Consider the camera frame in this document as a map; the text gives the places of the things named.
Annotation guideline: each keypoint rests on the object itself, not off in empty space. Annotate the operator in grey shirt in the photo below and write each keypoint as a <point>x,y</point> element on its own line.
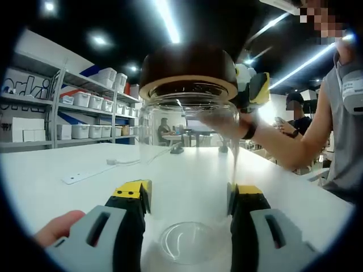
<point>343,156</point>

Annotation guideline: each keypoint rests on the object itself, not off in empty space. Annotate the computer monitor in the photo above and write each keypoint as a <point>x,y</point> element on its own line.
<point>195,124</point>

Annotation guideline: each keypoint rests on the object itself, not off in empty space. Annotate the brown wooden lid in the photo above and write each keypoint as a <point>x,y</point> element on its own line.
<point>187,71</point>

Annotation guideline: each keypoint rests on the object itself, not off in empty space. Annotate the white chair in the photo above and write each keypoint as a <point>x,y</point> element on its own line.
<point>320,175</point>

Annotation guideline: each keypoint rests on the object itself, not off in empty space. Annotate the white table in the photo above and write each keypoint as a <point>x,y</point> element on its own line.
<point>71,198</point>

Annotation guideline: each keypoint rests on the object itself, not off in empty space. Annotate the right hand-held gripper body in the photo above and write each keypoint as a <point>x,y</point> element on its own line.
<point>244,76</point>

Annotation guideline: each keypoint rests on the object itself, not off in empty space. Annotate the black stand base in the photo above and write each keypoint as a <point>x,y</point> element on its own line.
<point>176,150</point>
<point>223,149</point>

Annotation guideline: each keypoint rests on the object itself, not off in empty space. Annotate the grey shelf rack with bins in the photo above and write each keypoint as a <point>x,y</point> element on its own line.
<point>114,119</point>

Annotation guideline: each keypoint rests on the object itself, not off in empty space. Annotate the stack of white boxes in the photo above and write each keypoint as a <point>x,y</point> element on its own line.
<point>28,129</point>

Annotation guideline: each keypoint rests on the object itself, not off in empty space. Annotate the white flat strip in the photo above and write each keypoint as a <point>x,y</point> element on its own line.
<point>75,178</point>

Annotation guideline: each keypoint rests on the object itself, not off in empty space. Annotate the clear glass coffee can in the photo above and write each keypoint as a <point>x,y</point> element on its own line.
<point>193,170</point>

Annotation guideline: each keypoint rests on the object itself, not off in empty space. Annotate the person's left hand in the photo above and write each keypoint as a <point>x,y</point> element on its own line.
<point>56,229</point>

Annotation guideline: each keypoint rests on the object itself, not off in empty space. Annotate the row of white storage bins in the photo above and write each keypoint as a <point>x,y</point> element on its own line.
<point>93,102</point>

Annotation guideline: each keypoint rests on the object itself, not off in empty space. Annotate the small brown box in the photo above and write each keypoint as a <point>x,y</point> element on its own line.
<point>125,130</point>

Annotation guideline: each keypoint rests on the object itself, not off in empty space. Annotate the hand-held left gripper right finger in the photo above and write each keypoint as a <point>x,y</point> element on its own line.
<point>293,248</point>

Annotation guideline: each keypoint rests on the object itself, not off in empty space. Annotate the white grey worn device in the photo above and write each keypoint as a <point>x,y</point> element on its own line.
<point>353,90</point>

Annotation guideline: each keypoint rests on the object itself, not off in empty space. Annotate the white power adapter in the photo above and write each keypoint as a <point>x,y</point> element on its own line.
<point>111,162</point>

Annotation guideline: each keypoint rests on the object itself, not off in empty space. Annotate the grey metal shelf rack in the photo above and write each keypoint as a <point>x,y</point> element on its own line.
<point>28,97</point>

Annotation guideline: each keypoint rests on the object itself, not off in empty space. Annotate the long ceiling strip light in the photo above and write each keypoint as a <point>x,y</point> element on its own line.
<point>168,22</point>

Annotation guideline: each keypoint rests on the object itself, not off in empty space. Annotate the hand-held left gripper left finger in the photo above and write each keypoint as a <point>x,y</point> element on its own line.
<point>79,252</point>

